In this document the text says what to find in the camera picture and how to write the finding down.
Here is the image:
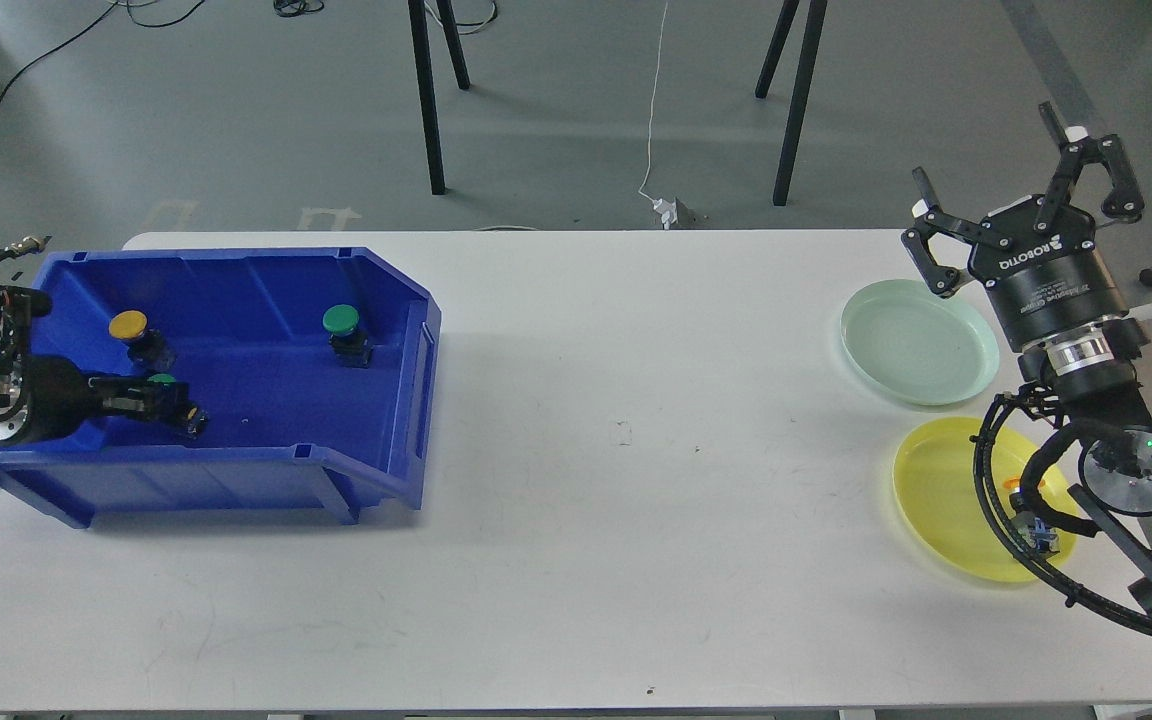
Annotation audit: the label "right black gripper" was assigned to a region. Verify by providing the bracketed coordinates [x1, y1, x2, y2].
[900, 100, 1152, 353]

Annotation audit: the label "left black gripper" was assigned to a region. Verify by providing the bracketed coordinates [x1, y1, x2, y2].
[0, 356, 202, 446]

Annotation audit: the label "yellow push button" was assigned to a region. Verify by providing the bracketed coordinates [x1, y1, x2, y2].
[108, 309, 177, 374]
[1005, 477, 1061, 559]

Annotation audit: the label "green push button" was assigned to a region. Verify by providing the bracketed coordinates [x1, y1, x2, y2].
[146, 373, 209, 439]
[321, 304, 372, 369]

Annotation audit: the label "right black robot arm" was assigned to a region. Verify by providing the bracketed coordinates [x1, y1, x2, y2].
[902, 103, 1152, 638]

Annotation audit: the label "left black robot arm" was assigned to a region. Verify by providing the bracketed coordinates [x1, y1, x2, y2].
[0, 236, 210, 447]

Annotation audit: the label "pale green plate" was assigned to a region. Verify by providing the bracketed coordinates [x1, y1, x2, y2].
[838, 279, 1001, 407]

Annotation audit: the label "yellow plate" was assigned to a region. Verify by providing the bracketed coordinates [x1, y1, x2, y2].
[892, 416, 1079, 584]

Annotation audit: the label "blue plastic bin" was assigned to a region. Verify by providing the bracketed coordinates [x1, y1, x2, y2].
[0, 249, 442, 528]

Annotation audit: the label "black stand legs right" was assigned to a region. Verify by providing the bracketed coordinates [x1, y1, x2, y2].
[755, 1, 829, 209]

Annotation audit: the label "black stand legs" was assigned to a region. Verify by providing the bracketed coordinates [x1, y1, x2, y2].
[755, 1, 829, 209]
[406, 0, 472, 196]

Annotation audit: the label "black stand legs left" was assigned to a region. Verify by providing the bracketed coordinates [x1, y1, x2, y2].
[406, 0, 472, 196]

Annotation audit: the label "white cable with plug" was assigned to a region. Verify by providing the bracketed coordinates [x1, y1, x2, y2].
[637, 0, 708, 232]

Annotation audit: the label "black floor cable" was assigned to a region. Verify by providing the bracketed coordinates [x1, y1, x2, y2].
[0, 0, 207, 162]

